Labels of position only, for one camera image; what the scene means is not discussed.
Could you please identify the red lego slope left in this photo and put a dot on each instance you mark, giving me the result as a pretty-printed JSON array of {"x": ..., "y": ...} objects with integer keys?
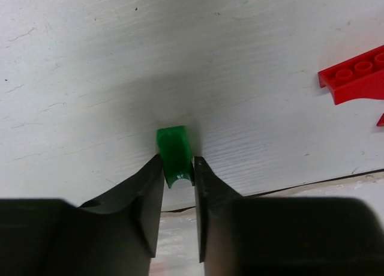
[{"x": 360, "y": 77}]

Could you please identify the red lego slope bottom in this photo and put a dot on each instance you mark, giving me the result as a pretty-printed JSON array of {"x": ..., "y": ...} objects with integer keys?
[{"x": 380, "y": 122}]

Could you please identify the red lego slope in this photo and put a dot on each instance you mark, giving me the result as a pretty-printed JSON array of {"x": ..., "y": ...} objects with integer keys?
[
  {"x": 360, "y": 77},
  {"x": 380, "y": 122}
]

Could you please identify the green lego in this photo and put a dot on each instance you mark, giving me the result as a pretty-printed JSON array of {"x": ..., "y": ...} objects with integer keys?
[{"x": 175, "y": 151}]

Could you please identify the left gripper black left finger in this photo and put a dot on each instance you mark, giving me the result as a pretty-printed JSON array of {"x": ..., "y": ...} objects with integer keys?
[{"x": 114, "y": 233}]

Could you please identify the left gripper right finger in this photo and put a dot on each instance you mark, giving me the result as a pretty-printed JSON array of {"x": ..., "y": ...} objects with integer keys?
[{"x": 241, "y": 235}]

